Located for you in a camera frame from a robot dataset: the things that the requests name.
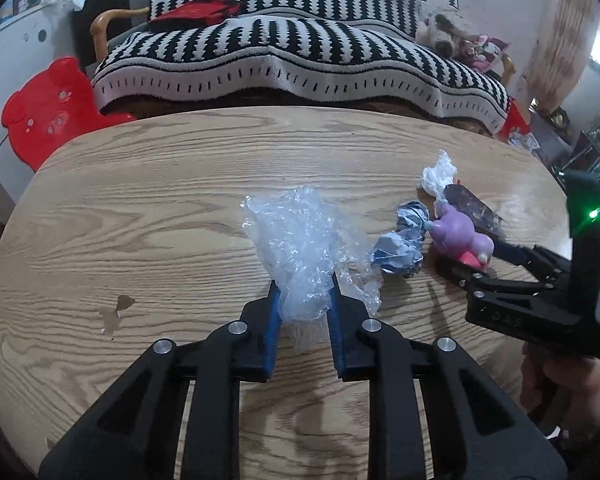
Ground dark side furniture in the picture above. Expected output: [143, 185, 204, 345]
[529, 104, 600, 188]

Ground red cloth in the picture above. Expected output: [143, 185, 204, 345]
[148, 0, 247, 34]

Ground purple pink plastic toy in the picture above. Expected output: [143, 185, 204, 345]
[427, 202, 495, 269]

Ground pink cartoon cushion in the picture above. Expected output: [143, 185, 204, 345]
[455, 33, 511, 74]

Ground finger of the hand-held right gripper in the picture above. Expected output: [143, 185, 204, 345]
[491, 239, 576, 284]
[439, 259, 552, 302]

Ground white cabinet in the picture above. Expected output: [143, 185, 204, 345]
[0, 2, 99, 207]

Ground wooden sofa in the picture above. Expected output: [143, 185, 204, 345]
[90, 7, 517, 133]

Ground person's right hand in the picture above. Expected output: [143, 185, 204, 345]
[520, 344, 600, 442]

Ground crumpled white tissue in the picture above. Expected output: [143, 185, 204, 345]
[420, 150, 456, 196]

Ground black cabinet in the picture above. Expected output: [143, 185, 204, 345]
[71, 0, 131, 69]

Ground black white striped sofa cover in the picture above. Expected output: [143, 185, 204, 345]
[90, 0, 511, 132]

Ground floral curtain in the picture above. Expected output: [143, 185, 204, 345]
[525, 0, 600, 112]

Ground clear plastic bag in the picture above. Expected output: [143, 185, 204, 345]
[241, 185, 384, 350]

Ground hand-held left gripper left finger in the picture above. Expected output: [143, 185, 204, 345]
[37, 280, 283, 480]

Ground red bag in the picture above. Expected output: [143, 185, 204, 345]
[497, 99, 531, 144]

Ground crumpled blue white wrapper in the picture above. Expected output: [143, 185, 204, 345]
[369, 200, 431, 279]

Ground dark purple foil wrapper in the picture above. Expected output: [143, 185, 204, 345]
[442, 183, 509, 237]

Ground beige plush toy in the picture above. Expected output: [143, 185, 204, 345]
[414, 7, 474, 56]

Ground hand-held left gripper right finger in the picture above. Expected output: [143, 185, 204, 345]
[327, 272, 568, 480]

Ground red bear-shaped plastic chair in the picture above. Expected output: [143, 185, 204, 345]
[1, 57, 137, 174]

